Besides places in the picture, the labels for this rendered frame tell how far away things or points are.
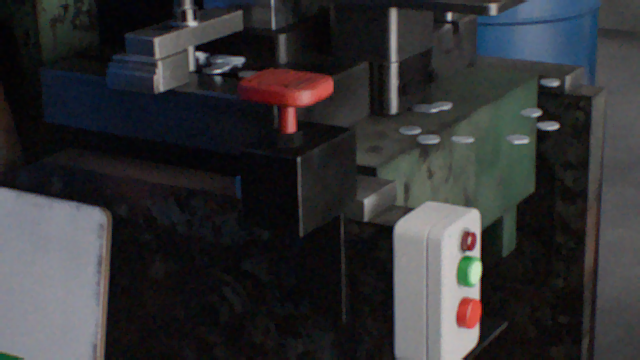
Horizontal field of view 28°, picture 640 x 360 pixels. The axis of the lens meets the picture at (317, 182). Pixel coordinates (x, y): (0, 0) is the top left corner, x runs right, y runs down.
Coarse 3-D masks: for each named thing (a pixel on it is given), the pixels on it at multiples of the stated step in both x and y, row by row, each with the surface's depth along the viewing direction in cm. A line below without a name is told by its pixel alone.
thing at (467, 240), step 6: (462, 228) 111; (468, 228) 112; (462, 234) 111; (468, 234) 111; (474, 234) 111; (462, 240) 111; (468, 240) 111; (474, 240) 112; (462, 246) 111; (468, 246) 111; (474, 246) 112; (462, 252) 112
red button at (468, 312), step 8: (464, 304) 113; (472, 304) 113; (456, 312) 113; (464, 312) 113; (472, 312) 113; (480, 312) 115; (456, 320) 113; (464, 320) 113; (472, 320) 113; (472, 328) 114
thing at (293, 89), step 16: (256, 80) 105; (272, 80) 105; (288, 80) 105; (304, 80) 105; (320, 80) 105; (240, 96) 105; (256, 96) 104; (272, 96) 103; (288, 96) 102; (304, 96) 103; (320, 96) 104; (288, 112) 106; (288, 128) 106
